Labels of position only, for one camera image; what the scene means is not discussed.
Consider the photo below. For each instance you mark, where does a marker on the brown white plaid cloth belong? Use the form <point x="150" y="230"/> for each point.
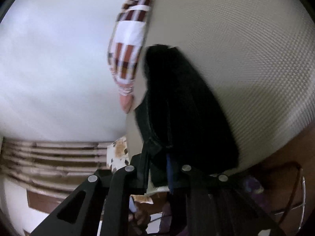
<point x="129" y="32"/>

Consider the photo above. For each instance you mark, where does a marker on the brown striped cloth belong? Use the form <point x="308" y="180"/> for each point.
<point x="49" y="159"/>

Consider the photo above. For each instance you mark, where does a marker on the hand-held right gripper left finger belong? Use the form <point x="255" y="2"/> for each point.
<point x="142" y="174"/>

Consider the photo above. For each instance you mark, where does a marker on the beige textured bedspread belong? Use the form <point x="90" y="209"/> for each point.
<point x="233" y="41"/>

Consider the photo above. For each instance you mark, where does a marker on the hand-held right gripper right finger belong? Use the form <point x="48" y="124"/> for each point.
<point x="170" y="172"/>

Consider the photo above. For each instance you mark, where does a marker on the black pants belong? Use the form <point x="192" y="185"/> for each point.
<point x="184" y="103"/>

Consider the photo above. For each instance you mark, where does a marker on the floral patterned cloth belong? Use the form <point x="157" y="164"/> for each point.
<point x="119" y="150"/>

